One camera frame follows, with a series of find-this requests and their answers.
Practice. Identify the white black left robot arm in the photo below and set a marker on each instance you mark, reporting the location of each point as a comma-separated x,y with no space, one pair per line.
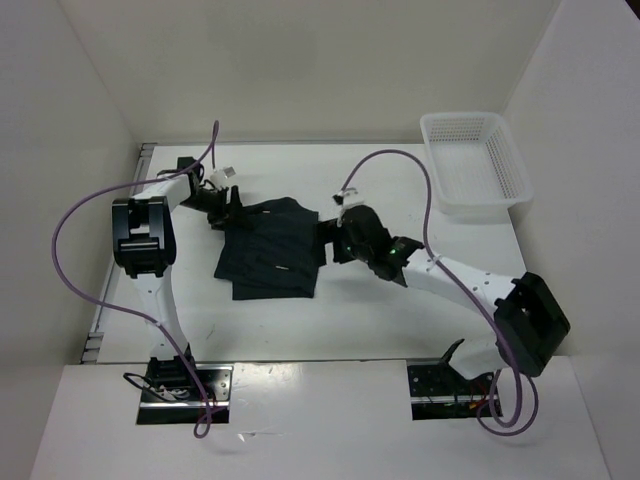
145,247

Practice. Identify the aluminium table edge rail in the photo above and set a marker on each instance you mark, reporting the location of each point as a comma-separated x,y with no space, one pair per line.
123,218

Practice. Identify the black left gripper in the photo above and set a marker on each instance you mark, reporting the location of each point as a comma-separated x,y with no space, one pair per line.
225,211

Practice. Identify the white perforated plastic basket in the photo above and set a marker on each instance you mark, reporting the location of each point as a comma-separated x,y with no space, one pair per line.
475,164

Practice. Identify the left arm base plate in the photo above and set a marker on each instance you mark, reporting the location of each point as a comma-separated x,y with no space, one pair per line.
184,405

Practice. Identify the dark navy shorts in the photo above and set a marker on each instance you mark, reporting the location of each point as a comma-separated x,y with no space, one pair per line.
271,252

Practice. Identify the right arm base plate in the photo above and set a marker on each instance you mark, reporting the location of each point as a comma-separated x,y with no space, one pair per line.
437,392

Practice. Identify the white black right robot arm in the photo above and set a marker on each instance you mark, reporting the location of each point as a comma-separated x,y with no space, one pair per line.
527,323

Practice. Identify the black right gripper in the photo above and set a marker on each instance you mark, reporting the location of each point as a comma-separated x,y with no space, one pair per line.
331,231

